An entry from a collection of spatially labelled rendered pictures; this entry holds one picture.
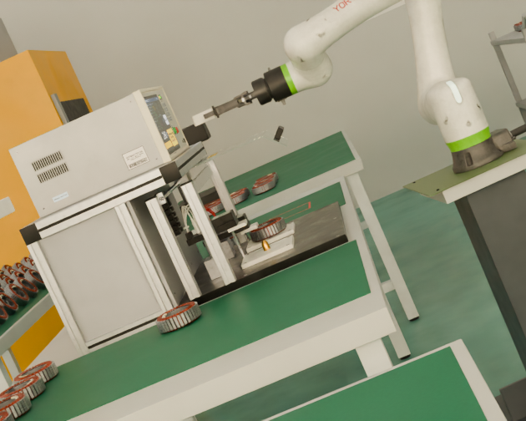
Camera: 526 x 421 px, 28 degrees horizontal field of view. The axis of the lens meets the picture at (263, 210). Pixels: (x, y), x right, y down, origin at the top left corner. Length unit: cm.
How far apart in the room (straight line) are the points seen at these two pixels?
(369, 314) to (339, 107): 630
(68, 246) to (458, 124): 111
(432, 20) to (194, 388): 154
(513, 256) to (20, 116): 413
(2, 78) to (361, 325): 487
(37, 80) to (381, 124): 291
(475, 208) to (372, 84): 528
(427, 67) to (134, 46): 533
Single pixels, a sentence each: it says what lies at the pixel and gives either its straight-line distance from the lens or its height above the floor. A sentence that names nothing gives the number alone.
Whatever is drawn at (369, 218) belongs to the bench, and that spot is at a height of 49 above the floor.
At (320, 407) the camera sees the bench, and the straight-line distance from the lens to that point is 154.
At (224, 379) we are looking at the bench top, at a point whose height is 74.
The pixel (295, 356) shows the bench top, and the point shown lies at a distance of 193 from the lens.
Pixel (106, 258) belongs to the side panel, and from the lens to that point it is 273.
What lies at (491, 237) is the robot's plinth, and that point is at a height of 56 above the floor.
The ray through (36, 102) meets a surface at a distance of 652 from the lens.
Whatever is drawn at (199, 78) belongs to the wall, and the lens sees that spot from 820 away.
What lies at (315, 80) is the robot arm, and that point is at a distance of 300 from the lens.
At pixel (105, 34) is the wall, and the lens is 831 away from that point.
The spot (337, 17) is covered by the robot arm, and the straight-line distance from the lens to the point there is 291.
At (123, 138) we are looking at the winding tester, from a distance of 281.
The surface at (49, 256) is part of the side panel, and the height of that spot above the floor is 102.
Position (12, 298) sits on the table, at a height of 80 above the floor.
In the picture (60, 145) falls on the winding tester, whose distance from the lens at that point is 284.
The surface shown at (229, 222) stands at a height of 90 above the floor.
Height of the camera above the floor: 121
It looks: 6 degrees down
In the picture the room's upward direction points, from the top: 24 degrees counter-clockwise
